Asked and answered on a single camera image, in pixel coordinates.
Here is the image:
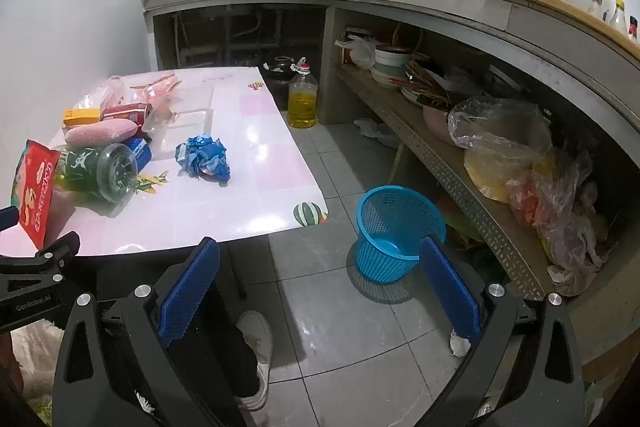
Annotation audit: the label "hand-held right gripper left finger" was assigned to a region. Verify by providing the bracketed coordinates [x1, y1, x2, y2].
[52, 236, 249, 427]

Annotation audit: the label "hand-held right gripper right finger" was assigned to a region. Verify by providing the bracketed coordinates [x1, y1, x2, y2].
[419, 236, 587, 427]

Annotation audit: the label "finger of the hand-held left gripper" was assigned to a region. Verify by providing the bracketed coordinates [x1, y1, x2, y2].
[0, 231, 82, 288]
[0, 206, 20, 238]

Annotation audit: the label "red snack packet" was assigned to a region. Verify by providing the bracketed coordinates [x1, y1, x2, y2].
[11, 139, 62, 250]

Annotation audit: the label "blue plastic basket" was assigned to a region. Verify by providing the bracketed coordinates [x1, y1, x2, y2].
[355, 186, 447, 284]

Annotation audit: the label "green plastic bottle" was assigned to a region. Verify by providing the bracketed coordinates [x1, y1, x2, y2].
[54, 143, 139, 206]

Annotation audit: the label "yellow box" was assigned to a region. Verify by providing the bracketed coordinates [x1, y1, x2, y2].
[62, 108, 103, 128]

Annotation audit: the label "pink sponge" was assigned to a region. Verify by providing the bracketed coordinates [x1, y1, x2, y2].
[65, 121, 138, 148]

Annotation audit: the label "blue wrapper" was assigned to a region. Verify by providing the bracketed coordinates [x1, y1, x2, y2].
[175, 134, 232, 182]

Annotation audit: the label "blue box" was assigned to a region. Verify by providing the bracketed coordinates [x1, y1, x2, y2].
[122, 136, 152, 170]

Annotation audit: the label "red can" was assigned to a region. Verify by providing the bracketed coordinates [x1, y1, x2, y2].
[101, 103, 153, 128]

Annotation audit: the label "clear plastic wrapper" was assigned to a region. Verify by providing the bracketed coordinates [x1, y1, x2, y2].
[150, 86, 216, 138]

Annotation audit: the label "pink clear plastic bag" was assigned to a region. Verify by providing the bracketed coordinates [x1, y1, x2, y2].
[75, 74, 182, 132]

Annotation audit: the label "black table leg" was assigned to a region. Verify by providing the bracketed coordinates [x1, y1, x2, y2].
[225, 242, 248, 300]

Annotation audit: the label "fluffy white green cloth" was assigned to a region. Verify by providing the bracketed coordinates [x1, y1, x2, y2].
[10, 317, 66, 427]

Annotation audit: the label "person's black trousers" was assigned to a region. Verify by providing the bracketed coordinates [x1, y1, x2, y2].
[167, 279, 261, 400]

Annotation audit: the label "person's white shoe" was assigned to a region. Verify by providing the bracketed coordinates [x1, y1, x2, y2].
[235, 311, 273, 410]

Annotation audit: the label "red plastic bag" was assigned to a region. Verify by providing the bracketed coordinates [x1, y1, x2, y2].
[507, 167, 556, 228]

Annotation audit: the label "yellow plastic bag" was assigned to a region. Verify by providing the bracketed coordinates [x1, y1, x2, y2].
[464, 147, 556, 204]

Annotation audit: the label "wooden support leg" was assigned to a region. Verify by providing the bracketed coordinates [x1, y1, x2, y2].
[389, 142, 406, 182]

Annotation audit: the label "crumpled clear plastic bag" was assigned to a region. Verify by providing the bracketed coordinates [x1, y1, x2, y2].
[537, 152, 611, 295]

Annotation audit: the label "pink basin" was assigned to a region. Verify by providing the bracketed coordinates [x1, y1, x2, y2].
[422, 104, 468, 148]

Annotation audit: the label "brown cardboard box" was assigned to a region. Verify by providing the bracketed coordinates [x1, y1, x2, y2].
[570, 277, 640, 378]

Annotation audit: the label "white rag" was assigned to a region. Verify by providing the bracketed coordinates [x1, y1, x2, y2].
[354, 117, 401, 150]

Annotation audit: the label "white plate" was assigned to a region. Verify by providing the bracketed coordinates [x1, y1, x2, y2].
[400, 84, 451, 108]

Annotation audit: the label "pile of dark utensils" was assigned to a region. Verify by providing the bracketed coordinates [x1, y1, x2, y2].
[407, 59, 483, 108]

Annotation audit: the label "cooking oil bottle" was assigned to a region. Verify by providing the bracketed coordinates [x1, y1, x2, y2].
[287, 57, 319, 128]

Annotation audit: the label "stacked bowls on shelf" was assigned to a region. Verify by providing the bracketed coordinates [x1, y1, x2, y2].
[370, 67, 408, 88]

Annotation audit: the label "green bowl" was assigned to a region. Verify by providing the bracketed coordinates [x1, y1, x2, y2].
[374, 55, 412, 70]

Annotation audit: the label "grey drain pipes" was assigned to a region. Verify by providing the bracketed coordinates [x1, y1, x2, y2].
[170, 7, 301, 68]

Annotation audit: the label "white plastic bag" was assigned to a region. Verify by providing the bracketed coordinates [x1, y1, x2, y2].
[334, 34, 381, 68]

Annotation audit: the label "wooden cutting board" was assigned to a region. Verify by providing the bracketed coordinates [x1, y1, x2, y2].
[477, 0, 640, 58]

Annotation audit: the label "yellow capped condiment bottle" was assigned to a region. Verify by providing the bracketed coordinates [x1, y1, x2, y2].
[609, 0, 628, 35]

